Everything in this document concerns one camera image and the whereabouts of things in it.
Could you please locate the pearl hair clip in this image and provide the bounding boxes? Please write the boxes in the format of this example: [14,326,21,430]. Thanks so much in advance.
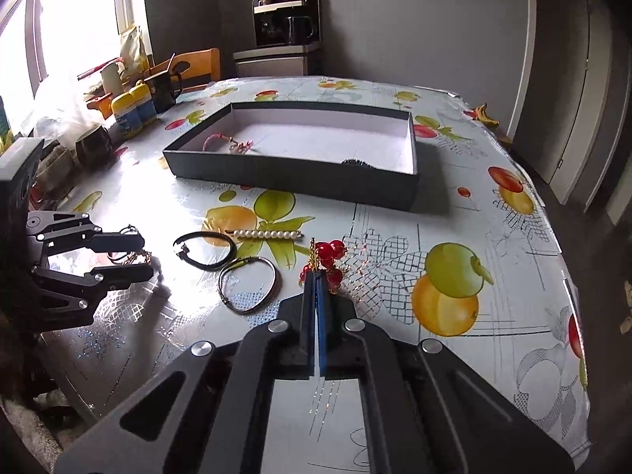
[228,229,303,243]

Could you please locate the white door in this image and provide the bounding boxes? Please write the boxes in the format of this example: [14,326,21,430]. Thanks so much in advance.
[545,0,632,208]

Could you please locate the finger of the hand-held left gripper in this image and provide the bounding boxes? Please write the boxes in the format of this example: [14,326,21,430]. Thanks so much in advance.
[32,263,155,329]
[27,211,147,268]

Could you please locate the black cord bracelet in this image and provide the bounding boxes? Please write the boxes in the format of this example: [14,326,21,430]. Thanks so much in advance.
[172,230,238,272]

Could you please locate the grey small cabinet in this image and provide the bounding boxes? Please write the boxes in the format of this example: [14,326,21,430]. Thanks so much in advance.
[233,43,320,79]

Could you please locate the dark brown jar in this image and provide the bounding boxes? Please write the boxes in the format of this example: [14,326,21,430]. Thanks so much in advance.
[73,125,114,159]

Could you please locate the yellow blue plastic bottle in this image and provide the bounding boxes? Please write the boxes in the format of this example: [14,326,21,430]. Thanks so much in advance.
[129,83,158,126]
[111,92,145,139]

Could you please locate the black coffee machine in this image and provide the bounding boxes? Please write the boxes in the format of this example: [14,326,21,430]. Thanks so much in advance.
[252,0,321,49]

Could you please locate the white pitcher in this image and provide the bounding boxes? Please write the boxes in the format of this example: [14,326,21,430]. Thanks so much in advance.
[100,58,127,96]

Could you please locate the wooden chair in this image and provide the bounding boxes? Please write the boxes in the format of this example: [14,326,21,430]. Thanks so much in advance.
[148,48,222,94]

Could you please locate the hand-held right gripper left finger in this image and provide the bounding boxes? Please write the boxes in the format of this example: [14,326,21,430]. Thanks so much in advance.
[54,275,317,474]

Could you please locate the yellow paper bag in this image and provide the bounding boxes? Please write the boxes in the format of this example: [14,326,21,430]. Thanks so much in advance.
[120,25,150,73]

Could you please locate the bananas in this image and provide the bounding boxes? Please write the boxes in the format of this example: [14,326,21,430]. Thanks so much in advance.
[473,102,500,128]

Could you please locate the black mug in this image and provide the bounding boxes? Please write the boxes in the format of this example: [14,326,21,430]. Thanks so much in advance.
[144,61,191,114]

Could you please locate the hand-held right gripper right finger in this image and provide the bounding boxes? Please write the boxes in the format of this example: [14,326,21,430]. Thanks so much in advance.
[318,275,576,474]

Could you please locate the pink cord bracelet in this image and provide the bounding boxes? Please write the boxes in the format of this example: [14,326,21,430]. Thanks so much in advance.
[202,132,256,155]

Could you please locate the fruit printed tablecloth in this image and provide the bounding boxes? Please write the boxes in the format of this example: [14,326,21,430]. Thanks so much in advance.
[39,75,592,474]

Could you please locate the dark shallow cardboard box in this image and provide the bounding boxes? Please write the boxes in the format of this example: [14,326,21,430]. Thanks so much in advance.
[163,101,420,213]

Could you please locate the silver bangle bracelet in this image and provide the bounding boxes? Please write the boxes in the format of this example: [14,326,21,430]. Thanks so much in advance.
[218,256,280,315]

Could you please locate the red bead gold chain jewelry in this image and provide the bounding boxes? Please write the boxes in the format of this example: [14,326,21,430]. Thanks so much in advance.
[298,238,350,298]

